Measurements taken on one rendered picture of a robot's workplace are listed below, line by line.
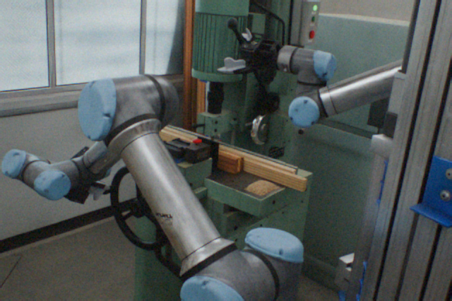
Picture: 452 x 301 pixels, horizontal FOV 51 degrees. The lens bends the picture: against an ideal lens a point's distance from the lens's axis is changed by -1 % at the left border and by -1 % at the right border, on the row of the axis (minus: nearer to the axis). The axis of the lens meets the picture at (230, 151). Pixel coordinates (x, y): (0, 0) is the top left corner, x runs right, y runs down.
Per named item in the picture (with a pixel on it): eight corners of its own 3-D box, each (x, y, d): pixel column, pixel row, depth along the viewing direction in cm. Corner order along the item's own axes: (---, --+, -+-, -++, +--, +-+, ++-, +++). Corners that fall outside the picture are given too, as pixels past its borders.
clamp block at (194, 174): (152, 180, 159) (152, 155, 156) (179, 170, 170) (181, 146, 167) (184, 194, 151) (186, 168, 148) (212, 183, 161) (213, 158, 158)
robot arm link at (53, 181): (83, 167, 122) (60, 153, 128) (44, 178, 114) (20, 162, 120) (83, 194, 125) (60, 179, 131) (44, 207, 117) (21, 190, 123)
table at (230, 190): (108, 169, 173) (108, 153, 171) (167, 151, 196) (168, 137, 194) (241, 228, 139) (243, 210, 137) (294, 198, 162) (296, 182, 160)
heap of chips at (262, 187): (243, 189, 152) (244, 183, 151) (260, 181, 159) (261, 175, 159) (261, 196, 148) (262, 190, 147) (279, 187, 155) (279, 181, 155)
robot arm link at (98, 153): (186, 59, 106) (90, 152, 138) (149, 63, 98) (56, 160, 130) (210, 104, 105) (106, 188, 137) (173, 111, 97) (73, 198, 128)
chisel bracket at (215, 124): (195, 136, 171) (197, 113, 169) (220, 128, 182) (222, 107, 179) (211, 140, 167) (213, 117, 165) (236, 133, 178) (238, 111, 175)
